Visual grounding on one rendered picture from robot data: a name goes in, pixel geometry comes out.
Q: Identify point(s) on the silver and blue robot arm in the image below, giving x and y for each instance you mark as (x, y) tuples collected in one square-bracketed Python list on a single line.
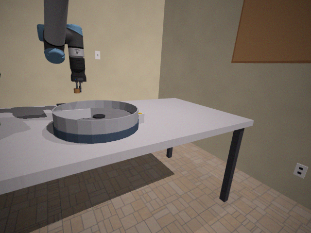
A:
[(55, 32)]

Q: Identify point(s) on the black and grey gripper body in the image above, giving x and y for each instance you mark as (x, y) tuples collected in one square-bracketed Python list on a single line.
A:
[(77, 65)]

